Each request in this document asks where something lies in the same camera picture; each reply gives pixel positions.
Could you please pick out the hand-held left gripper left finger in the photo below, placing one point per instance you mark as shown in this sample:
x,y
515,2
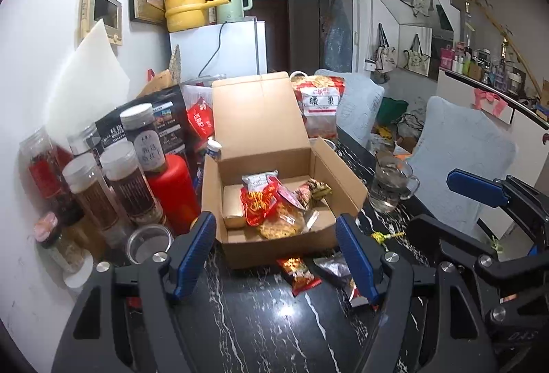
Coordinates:
x,y
193,257

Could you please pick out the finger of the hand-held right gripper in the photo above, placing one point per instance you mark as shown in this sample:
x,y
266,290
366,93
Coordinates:
x,y
450,240
476,186

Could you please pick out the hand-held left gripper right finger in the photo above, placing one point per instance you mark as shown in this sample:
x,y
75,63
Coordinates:
x,y
356,261

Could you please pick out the silver foil snack packet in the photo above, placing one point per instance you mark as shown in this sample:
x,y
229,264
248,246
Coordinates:
x,y
334,270

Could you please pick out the red bordered nut packet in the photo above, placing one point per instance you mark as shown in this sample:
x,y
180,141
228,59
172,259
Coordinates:
x,y
358,296

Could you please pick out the red packet with gold figure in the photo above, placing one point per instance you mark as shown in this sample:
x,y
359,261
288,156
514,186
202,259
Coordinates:
x,y
298,274

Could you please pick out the green brown snack packet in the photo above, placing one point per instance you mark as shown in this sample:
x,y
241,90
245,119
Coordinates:
x,y
319,187

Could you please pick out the red packet with yellow print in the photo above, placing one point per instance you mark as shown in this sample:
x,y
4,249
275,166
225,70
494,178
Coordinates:
x,y
257,205

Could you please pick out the clear waffle snack packet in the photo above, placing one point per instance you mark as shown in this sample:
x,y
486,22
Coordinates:
x,y
281,223

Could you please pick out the plain red snack packet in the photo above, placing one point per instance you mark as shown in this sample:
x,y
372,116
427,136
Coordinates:
x,y
300,195

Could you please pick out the white snack packet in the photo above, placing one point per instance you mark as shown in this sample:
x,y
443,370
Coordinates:
x,y
259,180

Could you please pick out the brown cardboard box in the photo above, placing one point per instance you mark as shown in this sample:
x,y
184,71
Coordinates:
x,y
257,115

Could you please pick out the light blue padded chair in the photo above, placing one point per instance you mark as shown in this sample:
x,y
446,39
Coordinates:
x,y
463,150
362,102

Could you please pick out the small green scrap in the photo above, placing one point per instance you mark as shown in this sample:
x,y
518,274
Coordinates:
x,y
494,246

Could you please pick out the open clear plastic jar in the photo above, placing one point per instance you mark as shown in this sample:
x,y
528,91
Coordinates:
x,y
148,244

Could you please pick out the red plastic canister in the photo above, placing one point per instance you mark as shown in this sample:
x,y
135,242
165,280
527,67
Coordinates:
x,y
171,193

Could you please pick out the clear glass mug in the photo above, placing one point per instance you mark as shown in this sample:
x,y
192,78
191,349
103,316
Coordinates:
x,y
388,188

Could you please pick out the pink ribbon bow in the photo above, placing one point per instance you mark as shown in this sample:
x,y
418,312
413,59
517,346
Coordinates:
x,y
489,98

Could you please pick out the pile of clothes and bags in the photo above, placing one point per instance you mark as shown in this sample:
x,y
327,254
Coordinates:
x,y
405,128

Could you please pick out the dark filled jar grey lid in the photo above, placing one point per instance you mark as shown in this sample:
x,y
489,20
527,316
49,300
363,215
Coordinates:
x,y
128,184

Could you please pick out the small white blue bottle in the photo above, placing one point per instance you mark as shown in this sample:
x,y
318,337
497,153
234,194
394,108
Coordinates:
x,y
213,150

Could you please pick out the green bag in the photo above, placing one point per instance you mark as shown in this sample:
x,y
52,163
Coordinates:
x,y
392,109

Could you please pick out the short jar with white lid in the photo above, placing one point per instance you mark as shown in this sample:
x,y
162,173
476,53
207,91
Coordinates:
x,y
79,276

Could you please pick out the brown filled jar grey lid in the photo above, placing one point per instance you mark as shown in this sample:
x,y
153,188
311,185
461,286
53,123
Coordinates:
x,y
92,197

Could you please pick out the row of cosmetic bottles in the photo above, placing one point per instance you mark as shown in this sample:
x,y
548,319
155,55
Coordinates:
x,y
484,64

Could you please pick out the steel cup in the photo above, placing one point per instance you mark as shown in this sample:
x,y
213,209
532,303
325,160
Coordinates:
x,y
326,140

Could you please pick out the tall jar with green label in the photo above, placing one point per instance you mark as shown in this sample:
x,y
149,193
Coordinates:
x,y
143,137

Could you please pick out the red snack bag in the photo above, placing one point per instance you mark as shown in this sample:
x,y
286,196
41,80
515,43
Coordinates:
x,y
199,118

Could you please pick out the black product box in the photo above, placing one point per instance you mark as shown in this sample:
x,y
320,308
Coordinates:
x,y
167,120

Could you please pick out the small jar with pink lid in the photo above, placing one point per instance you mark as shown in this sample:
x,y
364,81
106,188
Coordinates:
x,y
53,240

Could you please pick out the large red white nut bag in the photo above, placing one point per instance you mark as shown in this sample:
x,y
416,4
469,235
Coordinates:
x,y
319,107

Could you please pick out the beige tote bag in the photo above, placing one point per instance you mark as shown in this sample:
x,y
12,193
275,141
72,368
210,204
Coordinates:
x,y
384,55

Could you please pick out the clear jar with grey lid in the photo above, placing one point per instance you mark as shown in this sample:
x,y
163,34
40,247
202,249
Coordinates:
x,y
83,137

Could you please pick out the clear jar with red label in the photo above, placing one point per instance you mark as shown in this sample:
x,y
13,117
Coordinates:
x,y
43,171

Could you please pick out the bamboo pole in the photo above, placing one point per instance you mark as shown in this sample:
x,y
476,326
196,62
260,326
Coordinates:
x,y
493,10

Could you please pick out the brown paper bag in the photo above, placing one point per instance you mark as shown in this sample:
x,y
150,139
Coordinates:
x,y
156,83

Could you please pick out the round woven mat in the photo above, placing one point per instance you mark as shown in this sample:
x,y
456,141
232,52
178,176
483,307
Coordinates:
x,y
175,64

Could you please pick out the blue hanging plastic bag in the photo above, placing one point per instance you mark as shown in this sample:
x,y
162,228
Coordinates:
x,y
336,36

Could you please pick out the white foam board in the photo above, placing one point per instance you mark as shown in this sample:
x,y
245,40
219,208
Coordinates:
x,y
85,77

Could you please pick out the white refrigerator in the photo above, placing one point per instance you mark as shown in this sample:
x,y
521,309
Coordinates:
x,y
236,51

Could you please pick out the dark brown door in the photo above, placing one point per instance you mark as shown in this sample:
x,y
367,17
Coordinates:
x,y
272,34

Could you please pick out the yellow cooking pot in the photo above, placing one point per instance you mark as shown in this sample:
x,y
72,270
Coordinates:
x,y
188,10

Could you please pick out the light green electric kettle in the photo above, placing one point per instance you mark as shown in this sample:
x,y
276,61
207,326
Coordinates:
x,y
231,2

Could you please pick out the beige wall intercom panel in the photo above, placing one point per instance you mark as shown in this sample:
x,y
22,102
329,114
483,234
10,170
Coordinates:
x,y
103,15

